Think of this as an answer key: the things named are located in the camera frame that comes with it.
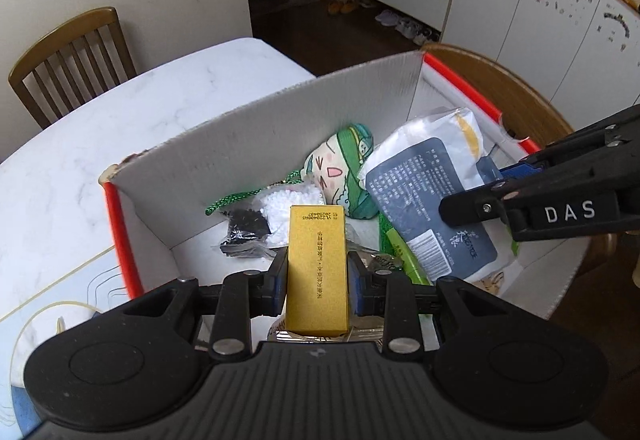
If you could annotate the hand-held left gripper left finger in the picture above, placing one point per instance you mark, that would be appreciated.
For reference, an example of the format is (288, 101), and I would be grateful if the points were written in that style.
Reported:
(277, 285)

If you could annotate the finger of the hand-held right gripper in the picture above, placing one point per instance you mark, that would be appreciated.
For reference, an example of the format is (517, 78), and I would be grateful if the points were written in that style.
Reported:
(520, 170)
(475, 207)

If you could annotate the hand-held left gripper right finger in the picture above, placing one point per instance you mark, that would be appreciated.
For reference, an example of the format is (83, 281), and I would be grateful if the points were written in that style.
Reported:
(356, 282)

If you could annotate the gold bar block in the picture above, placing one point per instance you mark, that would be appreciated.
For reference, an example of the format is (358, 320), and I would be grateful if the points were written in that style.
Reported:
(315, 270)

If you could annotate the gold foil packet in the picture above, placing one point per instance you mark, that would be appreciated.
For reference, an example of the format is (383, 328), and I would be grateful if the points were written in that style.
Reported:
(362, 331)

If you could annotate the green tube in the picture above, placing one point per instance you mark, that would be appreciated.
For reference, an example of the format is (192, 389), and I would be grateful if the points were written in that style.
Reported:
(400, 250)

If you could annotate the white and navy packet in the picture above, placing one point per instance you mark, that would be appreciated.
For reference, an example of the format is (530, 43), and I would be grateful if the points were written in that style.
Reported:
(425, 180)

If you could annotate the bag of black beads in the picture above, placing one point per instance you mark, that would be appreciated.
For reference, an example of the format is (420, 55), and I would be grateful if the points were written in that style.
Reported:
(245, 230)

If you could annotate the bag of white beads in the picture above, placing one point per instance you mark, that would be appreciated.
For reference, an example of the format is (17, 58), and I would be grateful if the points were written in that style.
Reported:
(295, 200)

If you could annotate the green tassel charm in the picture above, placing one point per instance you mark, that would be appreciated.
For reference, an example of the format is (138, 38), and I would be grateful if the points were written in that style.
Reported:
(220, 205)

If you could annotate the green cartoon pouch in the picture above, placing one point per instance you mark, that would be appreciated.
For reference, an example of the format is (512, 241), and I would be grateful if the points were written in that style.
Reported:
(340, 170)

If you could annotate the red cardboard box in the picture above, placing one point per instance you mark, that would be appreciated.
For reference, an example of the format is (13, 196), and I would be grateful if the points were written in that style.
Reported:
(250, 140)

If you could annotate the round-backed wooden chair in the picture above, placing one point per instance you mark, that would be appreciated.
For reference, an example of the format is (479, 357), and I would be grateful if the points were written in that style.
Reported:
(500, 85)

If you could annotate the white cabinets with stickers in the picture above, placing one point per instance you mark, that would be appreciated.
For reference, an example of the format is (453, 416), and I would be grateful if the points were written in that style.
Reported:
(550, 20)

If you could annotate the white sneaker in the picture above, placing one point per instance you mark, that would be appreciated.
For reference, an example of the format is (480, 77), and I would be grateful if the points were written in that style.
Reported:
(386, 17)
(407, 27)
(426, 36)

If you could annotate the light blue printed table mat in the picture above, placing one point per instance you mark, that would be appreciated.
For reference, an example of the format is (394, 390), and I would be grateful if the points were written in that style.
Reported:
(60, 280)

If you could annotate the yellow slipper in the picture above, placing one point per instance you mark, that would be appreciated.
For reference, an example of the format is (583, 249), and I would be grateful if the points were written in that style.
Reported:
(349, 6)
(335, 7)

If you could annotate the slatted wooden chair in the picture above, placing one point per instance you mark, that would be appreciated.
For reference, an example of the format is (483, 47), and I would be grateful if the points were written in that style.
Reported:
(65, 28)

